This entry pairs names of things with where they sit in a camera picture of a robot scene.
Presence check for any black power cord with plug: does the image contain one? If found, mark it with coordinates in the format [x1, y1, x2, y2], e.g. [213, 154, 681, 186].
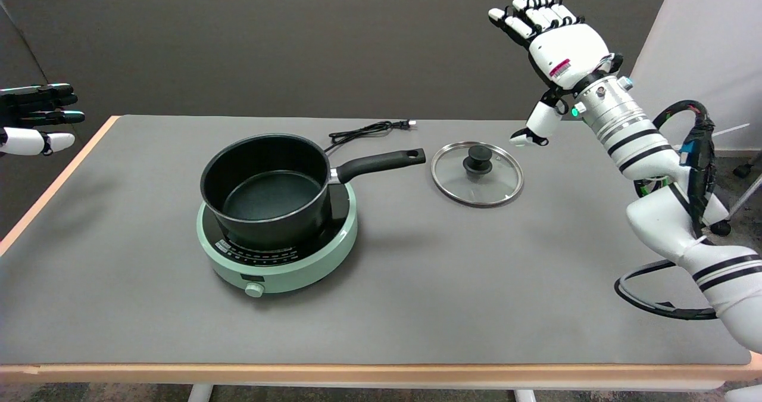
[324, 120, 417, 152]

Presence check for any black cable harness blue connector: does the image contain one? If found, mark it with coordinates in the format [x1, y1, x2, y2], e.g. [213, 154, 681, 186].
[634, 100, 718, 239]

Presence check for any mint green induction cooker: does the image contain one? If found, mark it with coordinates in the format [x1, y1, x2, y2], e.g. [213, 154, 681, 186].
[196, 182, 359, 298]

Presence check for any chair base with black casters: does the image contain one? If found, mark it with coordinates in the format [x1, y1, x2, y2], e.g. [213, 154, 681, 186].
[710, 152, 762, 236]

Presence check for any black saucepan with long handle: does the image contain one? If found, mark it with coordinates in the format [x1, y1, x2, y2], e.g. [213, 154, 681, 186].
[200, 133, 427, 251]

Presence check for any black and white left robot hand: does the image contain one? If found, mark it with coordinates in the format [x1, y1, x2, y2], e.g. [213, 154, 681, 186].
[0, 83, 86, 157]

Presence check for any grey table mat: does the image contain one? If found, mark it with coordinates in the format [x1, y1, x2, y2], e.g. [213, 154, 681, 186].
[0, 115, 752, 365]

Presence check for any black looping robot cable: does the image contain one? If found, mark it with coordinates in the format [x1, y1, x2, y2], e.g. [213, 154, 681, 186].
[614, 259, 718, 320]

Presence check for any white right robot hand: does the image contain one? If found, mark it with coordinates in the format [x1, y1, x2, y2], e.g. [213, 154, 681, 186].
[488, 0, 624, 148]

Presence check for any glass pot lid black knob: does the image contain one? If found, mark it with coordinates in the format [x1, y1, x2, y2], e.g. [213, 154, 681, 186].
[431, 142, 524, 208]

